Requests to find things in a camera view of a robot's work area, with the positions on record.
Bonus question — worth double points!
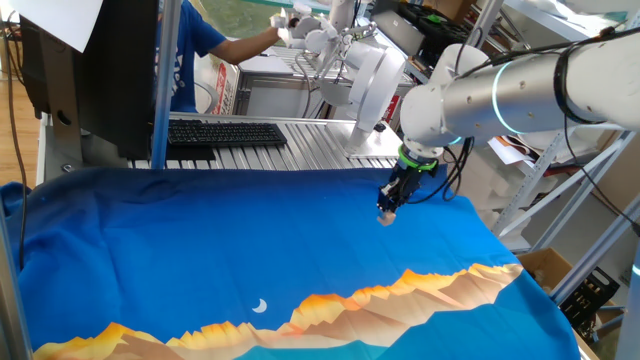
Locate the white paper sheet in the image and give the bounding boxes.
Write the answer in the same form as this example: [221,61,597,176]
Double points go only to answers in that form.
[8,0,105,54]

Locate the black keyboard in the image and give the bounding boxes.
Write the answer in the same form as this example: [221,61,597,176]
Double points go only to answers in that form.
[166,120,289,149]

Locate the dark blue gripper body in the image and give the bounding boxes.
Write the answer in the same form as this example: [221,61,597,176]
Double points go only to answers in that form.
[376,166,427,212]

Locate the person in blue shirt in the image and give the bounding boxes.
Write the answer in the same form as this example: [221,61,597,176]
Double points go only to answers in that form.
[153,0,229,114]

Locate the grey metal cabinet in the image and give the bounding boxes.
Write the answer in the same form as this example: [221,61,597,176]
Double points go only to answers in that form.
[233,43,329,121]

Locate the metal shelf rack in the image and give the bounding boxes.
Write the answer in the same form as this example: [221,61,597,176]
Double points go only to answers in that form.
[492,127,640,252]

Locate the blue mountain print cloth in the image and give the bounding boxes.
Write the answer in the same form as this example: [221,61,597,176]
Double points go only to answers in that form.
[0,166,582,360]

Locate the black hanging cable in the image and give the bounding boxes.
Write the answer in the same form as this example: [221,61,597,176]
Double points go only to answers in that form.
[1,22,29,272]

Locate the bare person forearm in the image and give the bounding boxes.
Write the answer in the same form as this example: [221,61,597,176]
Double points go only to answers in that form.
[209,25,282,66]

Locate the white foam blocks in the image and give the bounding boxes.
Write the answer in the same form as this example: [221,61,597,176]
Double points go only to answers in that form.
[462,147,557,229]

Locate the open cardboard box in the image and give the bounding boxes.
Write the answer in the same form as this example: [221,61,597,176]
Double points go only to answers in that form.
[516,246,626,327]

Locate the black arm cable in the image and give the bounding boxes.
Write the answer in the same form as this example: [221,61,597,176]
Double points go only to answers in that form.
[405,22,640,236]

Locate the green gripper adapter ring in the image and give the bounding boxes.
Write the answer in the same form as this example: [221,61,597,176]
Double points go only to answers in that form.
[396,143,441,173]

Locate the aluminium frame post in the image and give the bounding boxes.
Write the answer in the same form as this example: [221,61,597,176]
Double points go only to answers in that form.
[149,0,184,171]
[548,193,640,306]
[0,199,34,360]

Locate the black plastic crate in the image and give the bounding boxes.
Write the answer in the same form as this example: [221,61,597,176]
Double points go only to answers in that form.
[558,266,622,332]

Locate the black monitor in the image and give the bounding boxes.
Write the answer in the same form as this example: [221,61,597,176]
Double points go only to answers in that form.
[73,0,162,162]

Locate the red white sign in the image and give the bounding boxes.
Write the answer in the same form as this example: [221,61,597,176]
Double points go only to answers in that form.
[211,61,237,116]

